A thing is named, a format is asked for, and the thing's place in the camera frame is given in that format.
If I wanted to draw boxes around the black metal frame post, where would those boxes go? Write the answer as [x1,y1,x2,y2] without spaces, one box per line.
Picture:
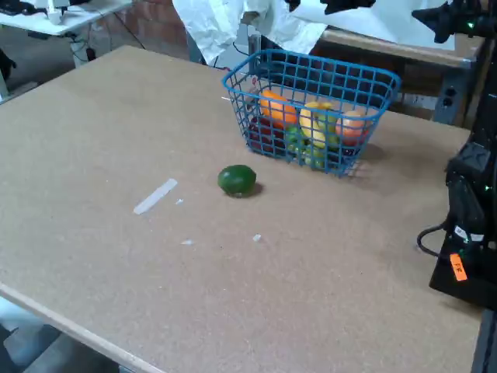
[471,309,497,373]

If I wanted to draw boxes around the dark red toy fruit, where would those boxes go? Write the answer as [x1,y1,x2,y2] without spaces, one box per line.
[248,116,287,152]

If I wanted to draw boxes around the wooden workbench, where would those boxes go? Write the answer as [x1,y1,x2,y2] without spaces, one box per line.
[310,26,488,129]

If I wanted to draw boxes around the black arm base cable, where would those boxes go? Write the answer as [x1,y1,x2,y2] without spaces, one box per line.
[416,225,451,258]

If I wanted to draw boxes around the peach coloured toy fruit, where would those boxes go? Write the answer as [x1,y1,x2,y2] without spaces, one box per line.
[335,110,370,147]

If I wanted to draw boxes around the long white tape strip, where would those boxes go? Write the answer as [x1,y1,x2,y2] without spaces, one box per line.
[133,177,179,215]

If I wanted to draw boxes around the white object on desk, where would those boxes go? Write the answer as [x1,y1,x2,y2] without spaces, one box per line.
[46,0,73,25]

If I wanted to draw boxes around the grey metal bench leg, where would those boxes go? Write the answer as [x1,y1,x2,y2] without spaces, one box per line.
[433,58,477,127]

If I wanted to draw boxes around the round green toy fruit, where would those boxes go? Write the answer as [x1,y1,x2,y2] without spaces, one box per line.
[217,164,257,197]

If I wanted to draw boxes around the white background desk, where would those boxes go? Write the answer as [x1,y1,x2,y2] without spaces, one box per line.
[0,0,133,38]

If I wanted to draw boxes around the black background object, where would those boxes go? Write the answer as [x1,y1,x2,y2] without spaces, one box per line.
[0,50,17,81]

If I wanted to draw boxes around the green toy grapes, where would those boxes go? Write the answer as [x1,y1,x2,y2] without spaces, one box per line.
[285,116,341,170]

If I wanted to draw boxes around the white crumpled cloth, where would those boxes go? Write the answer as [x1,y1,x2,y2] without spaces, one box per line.
[172,0,329,67]

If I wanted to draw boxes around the orange toy fruit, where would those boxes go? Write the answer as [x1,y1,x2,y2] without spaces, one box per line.
[259,90,299,129]

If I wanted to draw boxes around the blue wire basket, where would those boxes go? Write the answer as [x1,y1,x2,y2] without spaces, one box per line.
[221,48,403,179]

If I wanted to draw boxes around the yellow toy banana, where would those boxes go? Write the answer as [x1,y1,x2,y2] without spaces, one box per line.
[298,100,339,151]

